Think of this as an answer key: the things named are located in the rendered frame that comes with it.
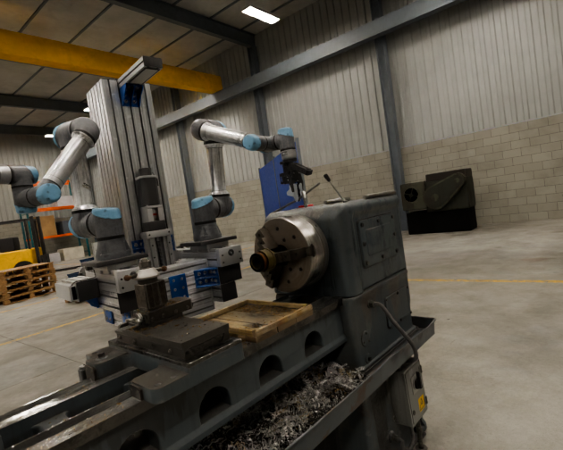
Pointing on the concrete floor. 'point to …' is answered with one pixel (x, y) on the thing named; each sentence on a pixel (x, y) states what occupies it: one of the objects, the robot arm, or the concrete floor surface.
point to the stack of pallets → (18, 284)
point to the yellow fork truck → (10, 250)
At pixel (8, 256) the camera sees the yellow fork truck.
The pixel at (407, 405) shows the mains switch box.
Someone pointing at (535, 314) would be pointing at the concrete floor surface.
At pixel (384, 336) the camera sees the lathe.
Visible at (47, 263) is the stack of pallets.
